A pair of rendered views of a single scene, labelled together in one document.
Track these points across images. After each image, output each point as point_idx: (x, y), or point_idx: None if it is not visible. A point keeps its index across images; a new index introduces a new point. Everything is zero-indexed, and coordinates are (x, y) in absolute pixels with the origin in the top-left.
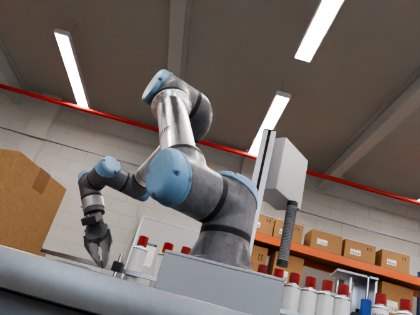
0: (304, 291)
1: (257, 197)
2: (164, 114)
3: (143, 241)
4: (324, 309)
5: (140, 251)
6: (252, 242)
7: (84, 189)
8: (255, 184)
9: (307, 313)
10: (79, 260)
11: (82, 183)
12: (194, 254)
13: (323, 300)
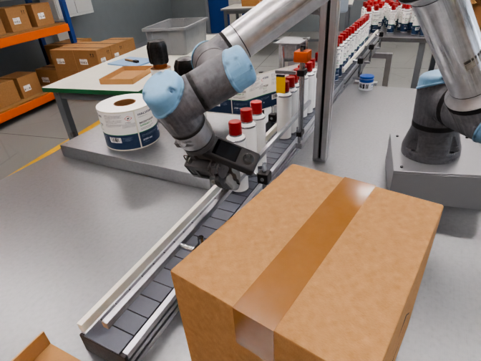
0: (305, 80)
1: (337, 28)
2: (471, 23)
3: (241, 127)
4: (313, 86)
5: (245, 140)
6: (334, 76)
7: (192, 121)
8: (337, 12)
9: (307, 95)
10: (220, 203)
11: (189, 114)
12: (448, 152)
13: (312, 80)
